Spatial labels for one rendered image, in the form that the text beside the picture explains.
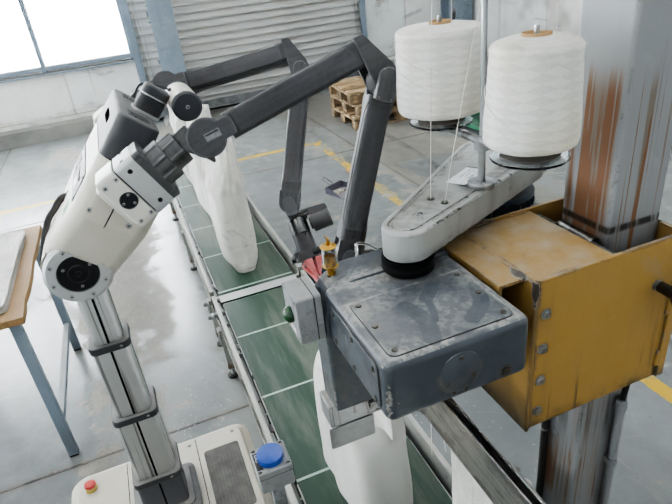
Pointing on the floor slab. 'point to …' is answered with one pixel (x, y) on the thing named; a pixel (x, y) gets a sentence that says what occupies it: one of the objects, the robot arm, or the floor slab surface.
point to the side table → (15, 316)
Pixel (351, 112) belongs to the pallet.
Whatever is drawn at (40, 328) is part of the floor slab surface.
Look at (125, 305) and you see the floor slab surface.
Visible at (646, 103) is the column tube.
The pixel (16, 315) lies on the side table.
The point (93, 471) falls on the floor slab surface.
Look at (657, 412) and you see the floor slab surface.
